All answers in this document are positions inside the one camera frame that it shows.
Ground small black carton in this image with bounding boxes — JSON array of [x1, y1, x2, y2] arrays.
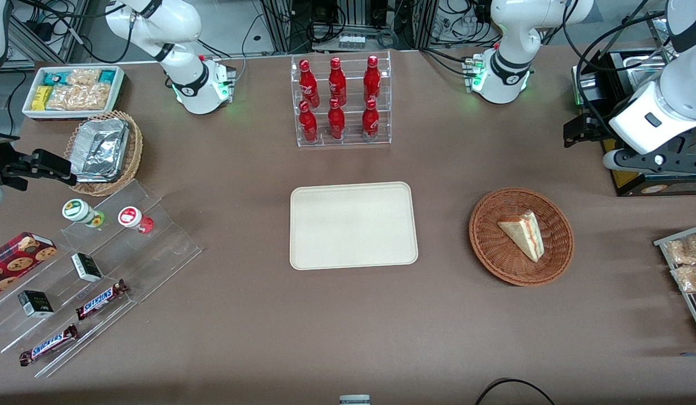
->
[[17, 290, 55, 320], [71, 253, 104, 284]]

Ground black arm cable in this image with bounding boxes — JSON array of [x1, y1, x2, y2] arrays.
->
[[560, 0, 666, 141]]

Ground light wicker basket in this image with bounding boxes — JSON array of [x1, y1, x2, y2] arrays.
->
[[64, 110, 144, 197]]

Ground triangular sandwich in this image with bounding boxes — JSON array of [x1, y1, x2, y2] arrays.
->
[[497, 210, 545, 263]]

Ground green lid snack cup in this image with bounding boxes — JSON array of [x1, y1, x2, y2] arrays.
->
[[62, 199, 106, 229]]

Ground clear acrylic bottle rack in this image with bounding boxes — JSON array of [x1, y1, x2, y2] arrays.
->
[[290, 50, 392, 149]]

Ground clear acrylic stepped display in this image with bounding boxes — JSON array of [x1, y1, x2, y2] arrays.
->
[[0, 179, 203, 379]]

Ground snickers chocolate bar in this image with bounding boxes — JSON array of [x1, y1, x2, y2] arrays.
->
[[18, 324, 80, 368], [75, 279, 129, 322]]

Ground steel warmer pan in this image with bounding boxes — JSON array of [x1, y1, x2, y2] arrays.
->
[[621, 52, 672, 77]]

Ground cream plastic tray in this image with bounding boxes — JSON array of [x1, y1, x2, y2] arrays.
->
[[290, 181, 419, 271]]

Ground large clear cracker bag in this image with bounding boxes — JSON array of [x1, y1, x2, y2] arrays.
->
[[46, 84, 111, 111]]

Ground red cola bottle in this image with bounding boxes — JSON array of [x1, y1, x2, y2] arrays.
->
[[299, 101, 319, 143], [361, 98, 380, 141], [299, 60, 321, 109], [328, 57, 348, 106], [363, 55, 382, 103], [327, 98, 347, 140]]

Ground red cookie box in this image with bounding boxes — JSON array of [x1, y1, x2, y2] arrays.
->
[[0, 232, 59, 301]]

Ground small clear cracker bag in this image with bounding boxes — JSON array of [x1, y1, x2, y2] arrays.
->
[[65, 68, 102, 87]]

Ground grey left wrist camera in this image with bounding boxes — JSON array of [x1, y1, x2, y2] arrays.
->
[[602, 146, 696, 174]]

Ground white snack bin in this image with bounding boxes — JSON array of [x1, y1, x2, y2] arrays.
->
[[22, 65, 125, 122]]

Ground brown wicker basket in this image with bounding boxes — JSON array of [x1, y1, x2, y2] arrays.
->
[[469, 187, 574, 287]]

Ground white wire rack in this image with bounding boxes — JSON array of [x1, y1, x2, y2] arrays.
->
[[653, 223, 696, 345]]

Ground stacked aluminium foil trays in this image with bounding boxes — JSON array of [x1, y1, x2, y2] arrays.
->
[[70, 118, 131, 184]]

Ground black food warmer case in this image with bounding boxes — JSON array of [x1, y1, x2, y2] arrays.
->
[[572, 11, 696, 197]]

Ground red lid snack cup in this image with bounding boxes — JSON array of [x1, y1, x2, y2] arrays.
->
[[118, 206, 155, 235]]

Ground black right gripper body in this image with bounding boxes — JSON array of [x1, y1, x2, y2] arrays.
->
[[0, 130, 29, 191]]

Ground black floor cable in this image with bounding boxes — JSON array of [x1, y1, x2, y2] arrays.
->
[[474, 378, 556, 405]]

